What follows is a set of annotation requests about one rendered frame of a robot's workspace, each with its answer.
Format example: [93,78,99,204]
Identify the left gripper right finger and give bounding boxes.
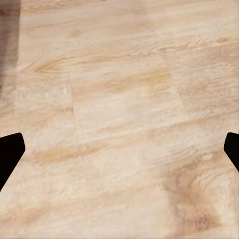
[224,132,239,171]

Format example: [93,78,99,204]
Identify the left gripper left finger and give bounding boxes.
[0,132,25,191]

